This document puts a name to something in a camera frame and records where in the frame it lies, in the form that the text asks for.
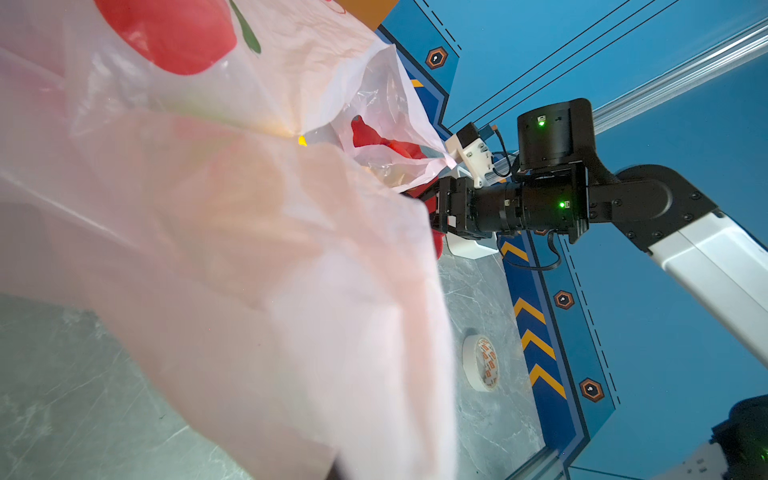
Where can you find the red flower-shaped bowl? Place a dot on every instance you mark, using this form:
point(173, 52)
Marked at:
point(399, 174)

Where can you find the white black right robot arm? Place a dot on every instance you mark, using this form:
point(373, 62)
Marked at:
point(558, 185)

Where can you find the white tape roll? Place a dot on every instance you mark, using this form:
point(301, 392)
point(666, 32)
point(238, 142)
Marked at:
point(480, 363)

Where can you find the pink plastic bag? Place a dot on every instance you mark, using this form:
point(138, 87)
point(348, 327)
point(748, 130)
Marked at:
point(186, 170)

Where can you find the white grey tissue box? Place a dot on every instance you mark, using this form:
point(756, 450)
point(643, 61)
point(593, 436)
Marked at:
point(472, 249)

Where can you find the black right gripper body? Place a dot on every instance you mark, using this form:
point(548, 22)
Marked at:
point(449, 201)

